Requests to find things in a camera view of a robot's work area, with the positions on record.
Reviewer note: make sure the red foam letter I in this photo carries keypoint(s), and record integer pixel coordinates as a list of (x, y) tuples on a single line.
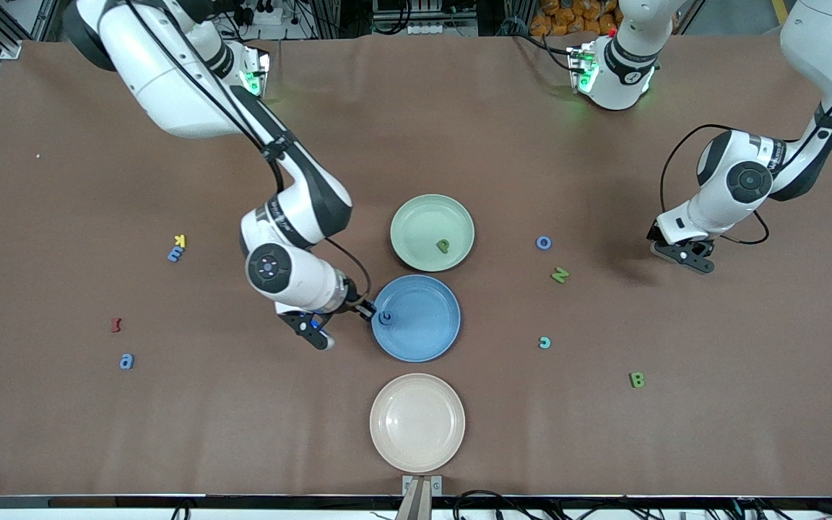
[(116, 325)]

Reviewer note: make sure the beige plate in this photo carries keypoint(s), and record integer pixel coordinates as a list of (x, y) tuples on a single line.
[(417, 423)]

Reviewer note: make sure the white power strip with plugs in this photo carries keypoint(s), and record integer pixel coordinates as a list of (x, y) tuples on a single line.
[(268, 16)]

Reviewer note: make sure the blue foam letter a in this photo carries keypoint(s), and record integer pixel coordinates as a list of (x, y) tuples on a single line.
[(124, 363)]

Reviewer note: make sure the long white power strip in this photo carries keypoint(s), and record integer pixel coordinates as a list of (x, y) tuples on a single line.
[(445, 29)]

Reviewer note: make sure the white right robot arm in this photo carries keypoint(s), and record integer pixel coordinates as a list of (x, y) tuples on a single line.
[(170, 87)]

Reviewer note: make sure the brown table cover sheet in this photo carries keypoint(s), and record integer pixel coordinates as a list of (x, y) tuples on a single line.
[(531, 144)]

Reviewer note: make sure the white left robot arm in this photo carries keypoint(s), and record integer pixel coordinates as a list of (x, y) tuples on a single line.
[(741, 180)]

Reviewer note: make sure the blue foam letter e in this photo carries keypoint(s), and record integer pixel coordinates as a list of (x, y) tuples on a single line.
[(381, 318), (175, 253)]

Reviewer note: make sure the teal foam letter c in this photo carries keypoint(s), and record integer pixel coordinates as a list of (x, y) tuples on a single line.
[(547, 342)]

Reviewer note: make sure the green foam letter B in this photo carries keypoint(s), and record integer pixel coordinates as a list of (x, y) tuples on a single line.
[(633, 380)]

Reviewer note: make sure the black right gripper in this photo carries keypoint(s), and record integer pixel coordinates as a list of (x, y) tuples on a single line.
[(355, 303)]

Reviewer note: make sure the blue foam letter o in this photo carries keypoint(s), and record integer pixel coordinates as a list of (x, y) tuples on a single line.
[(538, 243)]

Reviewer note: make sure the green foam letter p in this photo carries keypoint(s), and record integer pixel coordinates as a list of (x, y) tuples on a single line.
[(446, 245)]

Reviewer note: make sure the green foam letter N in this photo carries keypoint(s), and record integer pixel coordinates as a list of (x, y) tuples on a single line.
[(559, 274)]

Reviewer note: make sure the blue plate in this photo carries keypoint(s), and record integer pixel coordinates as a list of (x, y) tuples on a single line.
[(423, 325)]

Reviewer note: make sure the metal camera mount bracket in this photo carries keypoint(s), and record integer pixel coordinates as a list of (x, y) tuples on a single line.
[(422, 498)]

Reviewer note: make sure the green plate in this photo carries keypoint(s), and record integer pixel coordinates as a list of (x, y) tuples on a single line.
[(423, 224)]

